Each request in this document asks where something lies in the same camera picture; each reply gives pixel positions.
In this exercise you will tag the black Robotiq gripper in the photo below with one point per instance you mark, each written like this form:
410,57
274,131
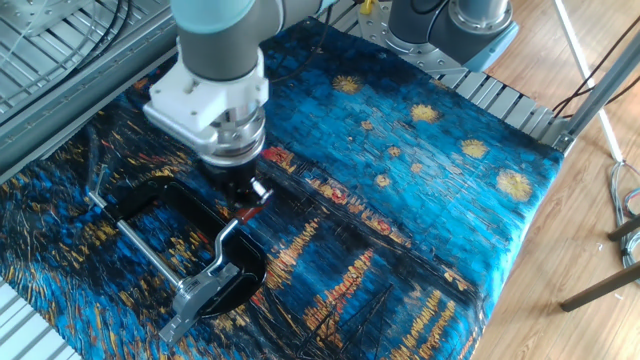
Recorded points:
230,180

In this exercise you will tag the black C-clamp with silver head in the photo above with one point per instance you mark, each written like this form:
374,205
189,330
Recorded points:
145,197

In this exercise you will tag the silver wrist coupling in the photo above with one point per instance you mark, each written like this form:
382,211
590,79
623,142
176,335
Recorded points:
237,140

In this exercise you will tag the blue starry painting print cloth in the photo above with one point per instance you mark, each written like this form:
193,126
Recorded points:
400,200

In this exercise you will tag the yellow plastic clip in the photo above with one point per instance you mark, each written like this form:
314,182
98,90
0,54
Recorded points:
367,6

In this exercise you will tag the silver mounting plate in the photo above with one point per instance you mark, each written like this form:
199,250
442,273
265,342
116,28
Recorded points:
30,15

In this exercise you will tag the white thin rod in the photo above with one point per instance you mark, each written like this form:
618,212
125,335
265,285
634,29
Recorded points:
581,65

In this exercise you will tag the dark brown furniture leg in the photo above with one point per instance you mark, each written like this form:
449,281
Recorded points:
625,227
600,289

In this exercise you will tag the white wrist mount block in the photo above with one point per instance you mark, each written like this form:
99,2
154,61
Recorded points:
200,100

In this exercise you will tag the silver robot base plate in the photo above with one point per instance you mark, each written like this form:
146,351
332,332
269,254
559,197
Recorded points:
372,30

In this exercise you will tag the grey aluminium side rail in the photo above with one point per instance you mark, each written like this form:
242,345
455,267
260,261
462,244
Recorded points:
75,110

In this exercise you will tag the aluminium frame post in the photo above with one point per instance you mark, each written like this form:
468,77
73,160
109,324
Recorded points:
600,92

